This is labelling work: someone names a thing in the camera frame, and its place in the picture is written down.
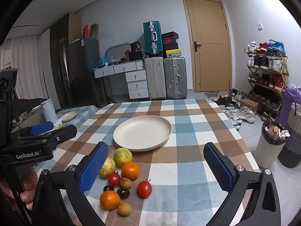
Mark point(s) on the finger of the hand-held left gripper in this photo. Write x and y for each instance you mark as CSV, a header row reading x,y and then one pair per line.
x,y
63,134
42,127

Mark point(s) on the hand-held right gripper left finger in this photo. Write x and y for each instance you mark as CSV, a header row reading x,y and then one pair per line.
x,y
93,169

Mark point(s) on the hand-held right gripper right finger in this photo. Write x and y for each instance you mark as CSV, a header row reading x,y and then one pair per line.
x,y
218,169

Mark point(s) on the pale yellow guava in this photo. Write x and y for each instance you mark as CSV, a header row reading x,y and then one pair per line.
x,y
107,168

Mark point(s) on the red tomato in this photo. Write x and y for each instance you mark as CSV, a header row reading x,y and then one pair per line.
x,y
144,189
114,179

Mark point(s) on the dark purple plum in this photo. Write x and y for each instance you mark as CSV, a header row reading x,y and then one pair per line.
x,y
108,188
123,193

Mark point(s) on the green guava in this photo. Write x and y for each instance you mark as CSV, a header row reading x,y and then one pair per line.
x,y
122,157

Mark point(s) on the orange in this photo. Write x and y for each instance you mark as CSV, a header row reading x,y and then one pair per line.
x,y
130,170
110,200

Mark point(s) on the brown longan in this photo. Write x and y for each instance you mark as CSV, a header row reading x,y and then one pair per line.
x,y
125,183
124,209

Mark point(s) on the cream round plate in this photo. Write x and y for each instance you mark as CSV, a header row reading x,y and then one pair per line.
x,y
142,131

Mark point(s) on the person's left hand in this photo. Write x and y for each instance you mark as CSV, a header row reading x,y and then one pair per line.
x,y
29,181

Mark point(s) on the white cylindrical container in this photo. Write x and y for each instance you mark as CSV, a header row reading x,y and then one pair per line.
x,y
49,111

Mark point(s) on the small beige plate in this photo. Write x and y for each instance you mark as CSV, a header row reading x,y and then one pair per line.
x,y
69,116

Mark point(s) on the light blue tablecloth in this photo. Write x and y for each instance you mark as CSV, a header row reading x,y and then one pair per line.
x,y
84,111

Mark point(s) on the white trash bin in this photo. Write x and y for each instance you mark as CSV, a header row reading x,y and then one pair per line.
x,y
265,150

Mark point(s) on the pile of loose sneakers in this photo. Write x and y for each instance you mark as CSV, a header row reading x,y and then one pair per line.
x,y
235,113

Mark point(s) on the white curtain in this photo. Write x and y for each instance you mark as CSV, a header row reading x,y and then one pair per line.
x,y
28,68

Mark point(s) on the dark grey fridge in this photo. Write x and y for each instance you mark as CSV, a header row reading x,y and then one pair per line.
x,y
84,70

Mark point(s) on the dark wardrobe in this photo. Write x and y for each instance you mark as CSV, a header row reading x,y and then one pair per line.
x,y
61,58

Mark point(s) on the small cardboard box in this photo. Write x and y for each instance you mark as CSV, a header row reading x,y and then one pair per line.
x,y
249,104

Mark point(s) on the grey door mat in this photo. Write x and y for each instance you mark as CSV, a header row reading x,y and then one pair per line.
x,y
214,94

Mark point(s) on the dark woven basket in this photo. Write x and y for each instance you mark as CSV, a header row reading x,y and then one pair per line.
x,y
291,150

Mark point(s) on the blue plastic bag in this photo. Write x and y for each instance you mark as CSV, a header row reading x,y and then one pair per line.
x,y
105,60

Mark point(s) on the white desk with drawers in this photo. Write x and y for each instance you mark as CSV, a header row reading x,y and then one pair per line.
x,y
135,80

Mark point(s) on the light woven basket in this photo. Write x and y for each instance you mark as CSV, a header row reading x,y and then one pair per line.
x,y
295,115

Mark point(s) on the purple bag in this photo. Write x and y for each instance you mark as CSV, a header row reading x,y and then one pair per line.
x,y
287,98

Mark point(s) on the grey suitcase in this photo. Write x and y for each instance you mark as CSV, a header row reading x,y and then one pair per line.
x,y
175,77

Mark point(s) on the red cardboard box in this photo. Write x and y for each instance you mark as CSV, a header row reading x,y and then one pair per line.
x,y
86,31

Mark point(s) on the black bag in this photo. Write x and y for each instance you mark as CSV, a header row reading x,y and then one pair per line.
x,y
136,56

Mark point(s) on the beige suitcase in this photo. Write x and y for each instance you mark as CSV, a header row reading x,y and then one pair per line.
x,y
154,77

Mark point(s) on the brown cardboard sheet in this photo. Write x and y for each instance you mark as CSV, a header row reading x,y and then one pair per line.
x,y
94,31

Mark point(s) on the black labelled box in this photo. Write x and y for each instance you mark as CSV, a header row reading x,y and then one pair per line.
x,y
135,46

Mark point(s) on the rows of shelved shoes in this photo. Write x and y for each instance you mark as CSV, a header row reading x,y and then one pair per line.
x,y
265,62

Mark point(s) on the wooden shoe rack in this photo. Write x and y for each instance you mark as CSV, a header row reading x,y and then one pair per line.
x,y
283,68

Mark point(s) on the yellow and black shoe box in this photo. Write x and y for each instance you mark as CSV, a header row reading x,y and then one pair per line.
x,y
172,52

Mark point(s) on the teal suitcase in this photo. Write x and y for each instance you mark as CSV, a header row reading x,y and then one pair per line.
x,y
150,40

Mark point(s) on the red shoe box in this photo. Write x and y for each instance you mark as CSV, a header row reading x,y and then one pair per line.
x,y
170,41

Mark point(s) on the wooden door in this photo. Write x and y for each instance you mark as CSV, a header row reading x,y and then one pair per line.
x,y
209,28

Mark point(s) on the grey curved tube frame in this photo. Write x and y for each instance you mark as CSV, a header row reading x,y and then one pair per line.
x,y
115,46

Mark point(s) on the white light switch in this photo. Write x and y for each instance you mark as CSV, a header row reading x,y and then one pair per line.
x,y
259,26

